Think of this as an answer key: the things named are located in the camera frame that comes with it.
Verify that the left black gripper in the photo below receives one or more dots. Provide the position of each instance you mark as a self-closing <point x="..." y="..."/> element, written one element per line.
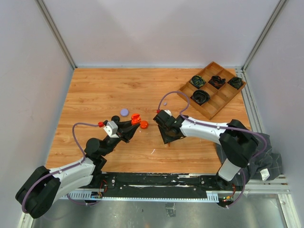
<point x="126" y="130"/>

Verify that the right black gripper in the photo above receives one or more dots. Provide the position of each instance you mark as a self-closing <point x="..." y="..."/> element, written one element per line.
<point x="166" y="138"/>

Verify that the orange earbud case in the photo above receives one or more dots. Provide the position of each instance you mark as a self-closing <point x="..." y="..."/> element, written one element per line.
<point x="144" y="124"/>
<point x="135" y="119"/>

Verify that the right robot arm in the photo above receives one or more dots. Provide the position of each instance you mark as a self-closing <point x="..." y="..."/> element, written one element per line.
<point x="237" y="142"/>

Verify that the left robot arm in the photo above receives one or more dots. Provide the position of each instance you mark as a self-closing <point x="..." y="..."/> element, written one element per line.
<point x="45" y="186"/>

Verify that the black earbud case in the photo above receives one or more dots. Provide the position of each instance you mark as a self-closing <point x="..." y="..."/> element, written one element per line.
<point x="115" y="118"/>

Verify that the purple earbud case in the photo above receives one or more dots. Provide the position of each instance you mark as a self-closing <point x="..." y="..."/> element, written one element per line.
<point x="124" y="112"/>

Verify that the rolled dark belt lower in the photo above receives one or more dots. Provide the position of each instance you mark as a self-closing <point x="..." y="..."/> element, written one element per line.
<point x="200" y="97"/>

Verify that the rolled dark belt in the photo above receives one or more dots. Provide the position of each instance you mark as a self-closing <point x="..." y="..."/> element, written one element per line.
<point x="236" y="82"/>
<point x="217" y="81"/>
<point x="200" y="97"/>

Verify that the wooden divided tray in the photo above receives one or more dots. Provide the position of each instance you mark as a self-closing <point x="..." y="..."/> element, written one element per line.
<point x="219" y="98"/>

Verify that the rolled green patterned belt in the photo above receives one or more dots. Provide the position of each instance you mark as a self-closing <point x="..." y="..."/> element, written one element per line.
<point x="197" y="81"/>

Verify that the rolled dark belt top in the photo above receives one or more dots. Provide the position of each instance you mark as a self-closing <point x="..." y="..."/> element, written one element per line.
<point x="217" y="81"/>

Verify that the rolled dark belt right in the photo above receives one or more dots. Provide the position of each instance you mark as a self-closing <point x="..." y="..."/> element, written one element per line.
<point x="236" y="82"/>

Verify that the grey checked cloth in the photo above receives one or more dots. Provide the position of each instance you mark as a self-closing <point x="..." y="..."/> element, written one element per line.
<point x="268" y="159"/>

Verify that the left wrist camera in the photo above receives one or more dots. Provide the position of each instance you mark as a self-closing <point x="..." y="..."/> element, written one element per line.
<point x="111" y="129"/>

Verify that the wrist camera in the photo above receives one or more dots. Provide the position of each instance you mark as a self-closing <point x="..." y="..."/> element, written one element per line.
<point x="168" y="112"/>
<point x="111" y="129"/>

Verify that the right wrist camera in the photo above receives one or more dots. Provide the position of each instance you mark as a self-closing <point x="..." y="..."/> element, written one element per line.
<point x="168" y="112"/>

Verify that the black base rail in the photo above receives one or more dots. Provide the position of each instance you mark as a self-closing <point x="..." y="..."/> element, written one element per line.
<point x="156" y="186"/>

